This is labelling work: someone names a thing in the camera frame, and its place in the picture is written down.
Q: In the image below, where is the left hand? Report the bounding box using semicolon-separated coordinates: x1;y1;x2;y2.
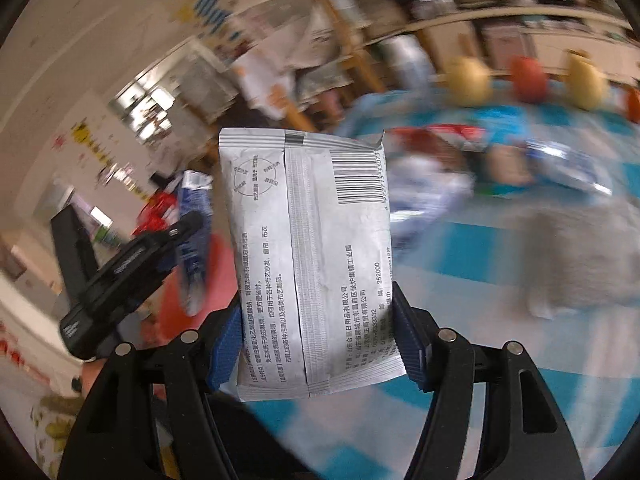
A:
80;359;106;398

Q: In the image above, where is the silver foil packet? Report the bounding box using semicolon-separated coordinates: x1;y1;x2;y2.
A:
218;128;405;401

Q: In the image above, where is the orange tangerine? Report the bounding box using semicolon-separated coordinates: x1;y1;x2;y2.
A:
626;87;640;124

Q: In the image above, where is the red crumpled wrapper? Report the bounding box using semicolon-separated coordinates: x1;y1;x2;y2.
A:
387;124;489;156

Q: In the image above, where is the large yellow pear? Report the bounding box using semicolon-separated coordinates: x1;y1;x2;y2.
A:
445;56;492;107

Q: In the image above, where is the blue checkered tablecloth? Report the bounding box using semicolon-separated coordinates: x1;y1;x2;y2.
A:
252;89;639;479

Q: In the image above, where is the red apple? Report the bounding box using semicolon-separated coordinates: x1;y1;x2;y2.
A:
510;56;548;104

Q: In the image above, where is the white plastic bottle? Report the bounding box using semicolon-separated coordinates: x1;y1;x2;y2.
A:
381;35;435;101

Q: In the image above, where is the small yellow pear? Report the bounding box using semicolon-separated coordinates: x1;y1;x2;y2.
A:
565;50;608;110

